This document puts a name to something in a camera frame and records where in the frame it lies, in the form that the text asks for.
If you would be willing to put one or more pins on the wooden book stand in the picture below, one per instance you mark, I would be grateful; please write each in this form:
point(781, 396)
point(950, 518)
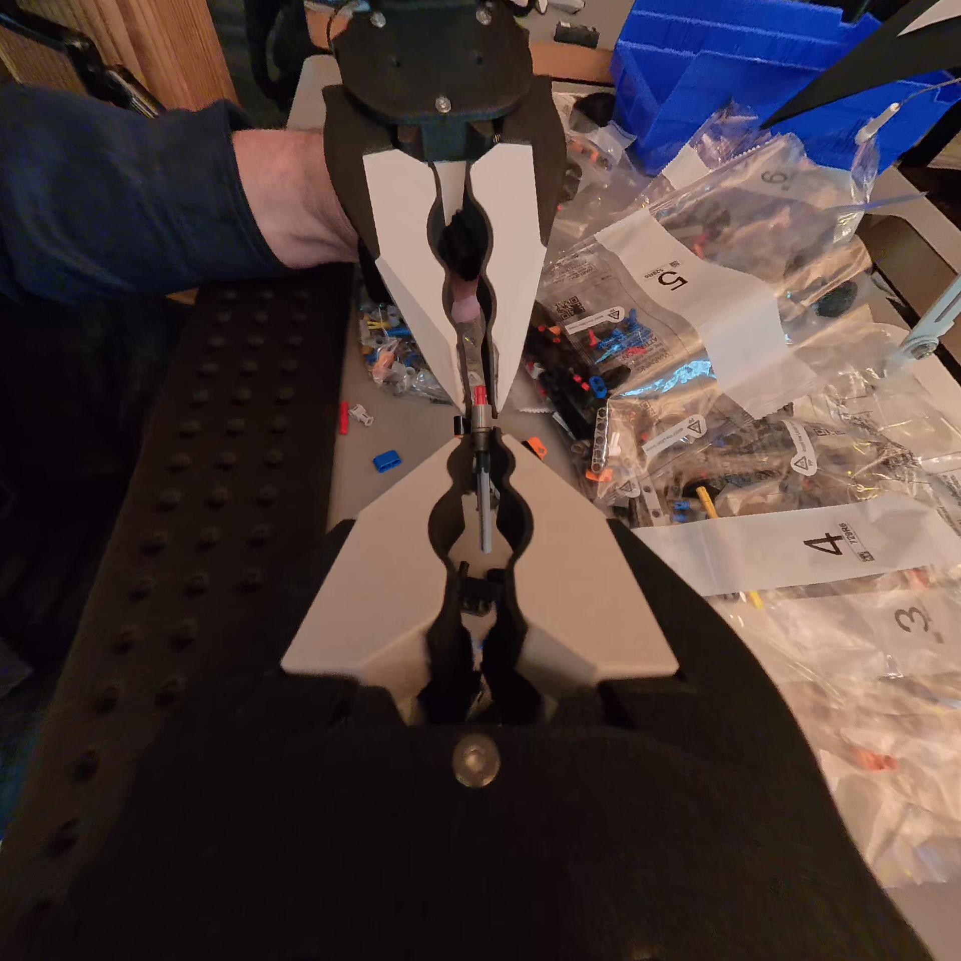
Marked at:
point(927, 342)

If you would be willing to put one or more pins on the small black device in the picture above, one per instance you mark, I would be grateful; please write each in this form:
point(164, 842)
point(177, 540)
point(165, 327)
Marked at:
point(576, 35)

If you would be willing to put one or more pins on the grey red-tipped lego pin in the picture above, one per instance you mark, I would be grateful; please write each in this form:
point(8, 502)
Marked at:
point(480, 409)

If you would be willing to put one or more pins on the blue lego connector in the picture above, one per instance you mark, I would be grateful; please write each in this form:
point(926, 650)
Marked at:
point(387, 461)

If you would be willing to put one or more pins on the brown wooden desk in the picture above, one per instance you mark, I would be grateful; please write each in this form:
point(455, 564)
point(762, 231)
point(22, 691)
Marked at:
point(165, 52)

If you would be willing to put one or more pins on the grey axle with black bush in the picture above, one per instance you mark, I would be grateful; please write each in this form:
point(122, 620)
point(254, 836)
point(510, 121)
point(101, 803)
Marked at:
point(484, 518)

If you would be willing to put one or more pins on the pile of lego part bags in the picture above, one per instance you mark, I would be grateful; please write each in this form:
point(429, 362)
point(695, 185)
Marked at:
point(713, 300)

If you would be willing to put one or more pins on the orange lego piece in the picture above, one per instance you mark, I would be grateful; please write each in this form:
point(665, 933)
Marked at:
point(537, 448)

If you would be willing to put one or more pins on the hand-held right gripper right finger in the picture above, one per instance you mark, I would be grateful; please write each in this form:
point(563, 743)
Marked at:
point(600, 600)

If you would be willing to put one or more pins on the person's left hand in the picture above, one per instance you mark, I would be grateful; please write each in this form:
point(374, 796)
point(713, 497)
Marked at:
point(300, 203)

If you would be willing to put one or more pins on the black perforated office chair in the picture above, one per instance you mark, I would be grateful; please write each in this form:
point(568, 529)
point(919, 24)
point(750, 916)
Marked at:
point(210, 450)

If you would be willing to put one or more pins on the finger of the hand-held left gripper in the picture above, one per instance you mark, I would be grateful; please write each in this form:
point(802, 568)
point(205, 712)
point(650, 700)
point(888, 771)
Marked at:
point(518, 248)
point(398, 225)

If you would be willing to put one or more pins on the blue plastic storage bin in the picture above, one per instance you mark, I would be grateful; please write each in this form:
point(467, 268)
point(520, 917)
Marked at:
point(676, 75)

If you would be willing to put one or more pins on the light grey lego pin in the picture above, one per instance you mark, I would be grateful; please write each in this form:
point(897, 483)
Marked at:
point(361, 414)

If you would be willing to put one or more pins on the red lego pin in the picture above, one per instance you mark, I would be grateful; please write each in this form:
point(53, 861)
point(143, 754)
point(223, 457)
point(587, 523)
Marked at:
point(344, 417)

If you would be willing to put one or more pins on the person's left forearm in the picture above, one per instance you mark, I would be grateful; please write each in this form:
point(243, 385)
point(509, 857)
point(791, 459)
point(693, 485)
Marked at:
point(112, 195)

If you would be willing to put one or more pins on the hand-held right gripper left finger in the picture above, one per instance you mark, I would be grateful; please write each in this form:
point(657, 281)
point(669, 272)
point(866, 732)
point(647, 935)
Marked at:
point(368, 600)

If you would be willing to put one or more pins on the black rubber tyre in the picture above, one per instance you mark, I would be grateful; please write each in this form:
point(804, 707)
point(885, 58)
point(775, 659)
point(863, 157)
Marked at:
point(835, 296)

